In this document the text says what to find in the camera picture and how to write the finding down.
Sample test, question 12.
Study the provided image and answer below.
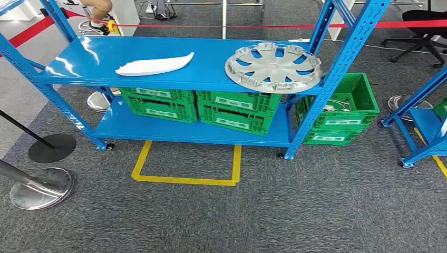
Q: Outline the seated person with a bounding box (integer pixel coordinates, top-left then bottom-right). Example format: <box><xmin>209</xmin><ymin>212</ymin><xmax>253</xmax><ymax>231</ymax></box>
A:
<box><xmin>79</xmin><ymin>0</ymin><xmax>116</xmax><ymax>36</ymax></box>

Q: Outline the open green plastic crate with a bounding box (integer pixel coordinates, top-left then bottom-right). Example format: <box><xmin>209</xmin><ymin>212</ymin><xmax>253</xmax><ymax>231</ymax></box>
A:
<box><xmin>295</xmin><ymin>72</ymin><xmax>380</xmax><ymax>133</ymax></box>

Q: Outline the blue metal shelf rack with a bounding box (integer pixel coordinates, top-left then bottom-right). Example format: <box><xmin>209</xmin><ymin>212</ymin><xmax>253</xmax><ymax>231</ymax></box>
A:
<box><xmin>0</xmin><ymin>0</ymin><xmax>392</xmax><ymax>161</ymax></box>
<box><xmin>378</xmin><ymin>66</ymin><xmax>447</xmax><ymax>169</ymax></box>

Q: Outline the yellow floor tape marking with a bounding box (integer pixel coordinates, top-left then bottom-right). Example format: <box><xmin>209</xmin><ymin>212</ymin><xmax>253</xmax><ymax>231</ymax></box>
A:
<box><xmin>413</xmin><ymin>127</ymin><xmax>447</xmax><ymax>179</ymax></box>

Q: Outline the steel tube table frame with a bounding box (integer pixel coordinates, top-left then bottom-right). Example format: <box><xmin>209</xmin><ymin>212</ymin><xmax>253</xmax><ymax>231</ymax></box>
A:
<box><xmin>166</xmin><ymin>0</ymin><xmax>266</xmax><ymax>22</ymax></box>

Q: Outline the yellow belt clip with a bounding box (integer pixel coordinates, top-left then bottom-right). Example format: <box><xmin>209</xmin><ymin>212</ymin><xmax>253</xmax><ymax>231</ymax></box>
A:
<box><xmin>107</xmin><ymin>20</ymin><xmax>122</xmax><ymax>36</ymax></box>

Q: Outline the black device with cables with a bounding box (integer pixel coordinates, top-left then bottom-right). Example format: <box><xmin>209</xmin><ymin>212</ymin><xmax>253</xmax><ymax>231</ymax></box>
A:
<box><xmin>152</xmin><ymin>0</ymin><xmax>178</xmax><ymax>20</ymax></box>

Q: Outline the chrome belt stanchion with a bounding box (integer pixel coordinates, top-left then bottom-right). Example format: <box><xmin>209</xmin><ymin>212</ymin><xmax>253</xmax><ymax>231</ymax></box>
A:
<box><xmin>0</xmin><ymin>160</ymin><xmax>74</xmax><ymax>211</ymax></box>
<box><xmin>386</xmin><ymin>95</ymin><xmax>434</xmax><ymax>122</ymax></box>
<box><xmin>40</xmin><ymin>7</ymin><xmax>113</xmax><ymax>113</ymax></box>

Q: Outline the white desk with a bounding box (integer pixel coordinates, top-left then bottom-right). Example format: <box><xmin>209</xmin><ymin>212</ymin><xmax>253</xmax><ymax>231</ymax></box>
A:
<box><xmin>111</xmin><ymin>0</ymin><xmax>228</xmax><ymax>40</ymax></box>

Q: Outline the white plastic trim part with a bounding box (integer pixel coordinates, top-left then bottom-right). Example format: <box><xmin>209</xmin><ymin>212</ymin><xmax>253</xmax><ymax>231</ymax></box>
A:
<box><xmin>115</xmin><ymin>52</ymin><xmax>195</xmax><ymax>77</ymax></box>

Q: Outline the black office chair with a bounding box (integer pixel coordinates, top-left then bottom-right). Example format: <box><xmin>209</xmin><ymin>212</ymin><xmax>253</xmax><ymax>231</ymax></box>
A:
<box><xmin>380</xmin><ymin>9</ymin><xmax>447</xmax><ymax>69</ymax></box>

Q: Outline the short red barrier belt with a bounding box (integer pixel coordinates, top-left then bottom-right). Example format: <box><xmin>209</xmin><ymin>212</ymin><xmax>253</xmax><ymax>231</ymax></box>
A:
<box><xmin>64</xmin><ymin>8</ymin><xmax>110</xmax><ymax>25</ymax></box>

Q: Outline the grey plastic wheel hubcap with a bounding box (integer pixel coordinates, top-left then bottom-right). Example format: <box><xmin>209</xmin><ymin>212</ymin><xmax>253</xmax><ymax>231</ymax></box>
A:
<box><xmin>224</xmin><ymin>42</ymin><xmax>323</xmax><ymax>94</ymax></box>

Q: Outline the thin red barrier belt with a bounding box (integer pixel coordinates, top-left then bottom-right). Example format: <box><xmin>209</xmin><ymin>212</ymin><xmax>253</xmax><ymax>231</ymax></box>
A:
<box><xmin>115</xmin><ymin>20</ymin><xmax>447</xmax><ymax>30</ymax></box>

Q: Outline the wide red barrier belt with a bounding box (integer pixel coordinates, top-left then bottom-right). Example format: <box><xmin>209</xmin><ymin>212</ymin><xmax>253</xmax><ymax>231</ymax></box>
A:
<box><xmin>0</xmin><ymin>15</ymin><xmax>55</xmax><ymax>59</ymax></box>

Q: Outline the white cabinet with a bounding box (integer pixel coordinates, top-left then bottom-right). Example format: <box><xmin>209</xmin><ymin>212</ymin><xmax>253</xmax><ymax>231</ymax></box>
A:
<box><xmin>0</xmin><ymin>0</ymin><xmax>46</xmax><ymax>21</ymax></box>

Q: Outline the black stanchion with round base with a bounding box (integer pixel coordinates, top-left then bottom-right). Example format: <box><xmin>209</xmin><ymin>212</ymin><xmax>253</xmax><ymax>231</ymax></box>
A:
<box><xmin>0</xmin><ymin>109</ymin><xmax>77</xmax><ymax>164</ymax></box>

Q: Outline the white desk panel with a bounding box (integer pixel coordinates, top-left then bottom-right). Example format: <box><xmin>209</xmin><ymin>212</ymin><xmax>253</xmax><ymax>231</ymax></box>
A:
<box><xmin>328</xmin><ymin>0</ymin><xmax>355</xmax><ymax>42</ymax></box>

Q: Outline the white floor cable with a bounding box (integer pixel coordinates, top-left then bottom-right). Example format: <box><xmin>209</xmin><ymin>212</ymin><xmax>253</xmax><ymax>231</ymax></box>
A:
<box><xmin>321</xmin><ymin>38</ymin><xmax>447</xmax><ymax>56</ymax></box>

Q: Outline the white cable bundle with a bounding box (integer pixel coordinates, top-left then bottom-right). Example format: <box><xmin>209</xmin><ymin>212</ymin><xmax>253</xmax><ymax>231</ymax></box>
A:
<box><xmin>323</xmin><ymin>99</ymin><xmax>352</xmax><ymax>112</ymax></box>

